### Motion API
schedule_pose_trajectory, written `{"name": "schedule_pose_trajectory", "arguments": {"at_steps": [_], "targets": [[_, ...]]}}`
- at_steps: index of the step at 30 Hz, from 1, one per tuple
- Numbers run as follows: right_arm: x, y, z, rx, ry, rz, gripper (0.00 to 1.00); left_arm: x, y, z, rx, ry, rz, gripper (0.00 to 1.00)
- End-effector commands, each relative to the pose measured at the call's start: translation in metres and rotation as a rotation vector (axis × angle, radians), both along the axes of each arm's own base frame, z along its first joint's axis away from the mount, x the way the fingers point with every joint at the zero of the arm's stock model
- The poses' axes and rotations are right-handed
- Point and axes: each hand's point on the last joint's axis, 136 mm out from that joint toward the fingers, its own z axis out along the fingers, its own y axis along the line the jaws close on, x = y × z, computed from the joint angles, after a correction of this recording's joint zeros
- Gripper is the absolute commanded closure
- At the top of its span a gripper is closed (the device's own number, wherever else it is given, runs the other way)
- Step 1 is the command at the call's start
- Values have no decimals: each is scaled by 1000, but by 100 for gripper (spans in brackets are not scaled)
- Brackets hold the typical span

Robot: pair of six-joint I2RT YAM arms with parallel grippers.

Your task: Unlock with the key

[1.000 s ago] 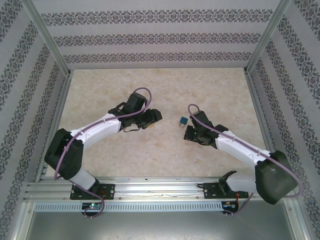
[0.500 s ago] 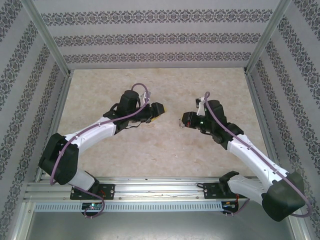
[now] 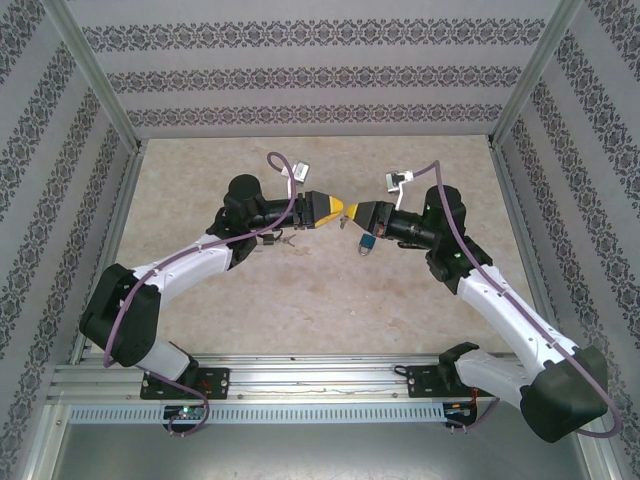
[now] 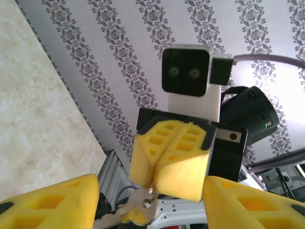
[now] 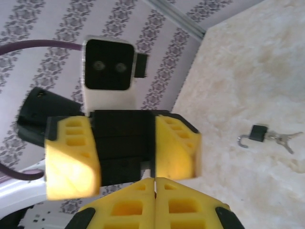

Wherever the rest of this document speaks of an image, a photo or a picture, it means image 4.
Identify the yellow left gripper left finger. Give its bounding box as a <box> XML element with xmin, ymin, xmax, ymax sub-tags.
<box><xmin>0</xmin><ymin>173</ymin><xmax>100</xmax><ymax>229</ymax></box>

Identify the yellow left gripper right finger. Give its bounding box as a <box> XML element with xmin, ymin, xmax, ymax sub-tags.
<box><xmin>202</xmin><ymin>176</ymin><xmax>305</xmax><ymax>229</ymax></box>

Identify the white right camera mount bracket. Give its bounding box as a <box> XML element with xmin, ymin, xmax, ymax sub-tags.
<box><xmin>168</xmin><ymin>88</ymin><xmax>222</xmax><ymax>123</ymax></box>

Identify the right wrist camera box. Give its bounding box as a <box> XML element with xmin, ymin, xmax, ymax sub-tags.
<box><xmin>161</xmin><ymin>44</ymin><xmax>214</xmax><ymax>98</ymax></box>

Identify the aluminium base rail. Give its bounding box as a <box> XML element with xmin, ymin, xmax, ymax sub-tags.
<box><xmin>99</xmin><ymin>149</ymin><xmax>134</xmax><ymax>208</ymax></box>

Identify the silver key bunch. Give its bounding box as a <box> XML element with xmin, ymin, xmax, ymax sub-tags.
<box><xmin>95</xmin><ymin>187</ymin><xmax>160</xmax><ymax>229</ymax></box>

